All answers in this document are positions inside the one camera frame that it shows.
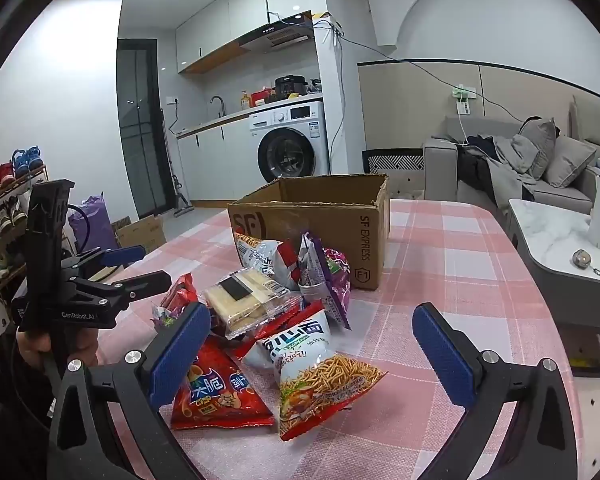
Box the white and red snack packet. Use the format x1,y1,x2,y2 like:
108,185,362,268
233,232,301,291

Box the white washing machine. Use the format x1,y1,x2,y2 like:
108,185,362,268
249,101,331,184

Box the white base cabinets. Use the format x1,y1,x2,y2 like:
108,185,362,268
176,120,261,206

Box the blue shoes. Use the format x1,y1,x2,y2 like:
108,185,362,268
11,146,45,177

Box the red chip packet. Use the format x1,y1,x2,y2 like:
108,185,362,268
170,335,276,431

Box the shoe rack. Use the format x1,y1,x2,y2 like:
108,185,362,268
0,147,76,306

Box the clear cracker packet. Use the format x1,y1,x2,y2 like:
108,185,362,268
202,266,303,338

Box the black glass door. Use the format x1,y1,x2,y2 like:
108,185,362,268
116,38,176,218

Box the grey coat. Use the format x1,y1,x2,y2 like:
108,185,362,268
457,132,541,206

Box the white noodle snack packet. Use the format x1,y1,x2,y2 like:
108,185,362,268
242,305,388,442

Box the stick vacuum cleaner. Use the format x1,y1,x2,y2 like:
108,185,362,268
160,110,193,218

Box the small cardboard box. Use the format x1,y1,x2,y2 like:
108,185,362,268
115,215,166,256

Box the white wall power strip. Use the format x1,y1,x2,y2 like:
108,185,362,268
450,85,478,116

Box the person's left hand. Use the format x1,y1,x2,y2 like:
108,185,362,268
16,329,53,368

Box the grey sofa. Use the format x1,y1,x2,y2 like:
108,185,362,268
422,115,600,221

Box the range hood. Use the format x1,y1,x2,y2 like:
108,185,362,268
240,12,315,53

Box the purple bag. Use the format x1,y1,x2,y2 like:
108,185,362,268
67,192,118,256

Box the white wall cabinets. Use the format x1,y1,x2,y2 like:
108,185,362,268
175,0,311,73

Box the grey cushion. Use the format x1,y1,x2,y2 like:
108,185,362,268
517,117,558,181
545,135,597,188

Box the brown cardboard box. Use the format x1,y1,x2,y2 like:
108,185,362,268
227,174,391,291

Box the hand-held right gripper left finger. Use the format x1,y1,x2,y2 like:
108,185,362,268
47,302,213,480

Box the black wall cable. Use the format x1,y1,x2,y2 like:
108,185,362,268
312,17,463,161

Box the marble coffee table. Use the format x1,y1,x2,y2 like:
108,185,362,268
507,199,600,378

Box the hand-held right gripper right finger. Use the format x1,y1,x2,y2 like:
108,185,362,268
412,302,581,480

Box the black patterned basket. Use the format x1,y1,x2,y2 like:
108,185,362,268
362,148,426,196

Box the small red snack packet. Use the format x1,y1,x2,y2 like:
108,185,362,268
152,272,198,331

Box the small metal object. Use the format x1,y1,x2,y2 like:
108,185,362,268
572,249,600,277

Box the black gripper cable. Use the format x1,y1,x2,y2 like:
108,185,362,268
66,204,91,253

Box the pink checked tablecloth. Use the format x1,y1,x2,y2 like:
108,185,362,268
95,199,581,480

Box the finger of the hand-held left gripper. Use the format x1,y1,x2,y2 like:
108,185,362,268
72,270,173,313
60,245,147,283

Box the black rice cooker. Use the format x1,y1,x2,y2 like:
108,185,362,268
274,76,308,101

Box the purple snack packet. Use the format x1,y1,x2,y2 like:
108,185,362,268
297,231,353,331

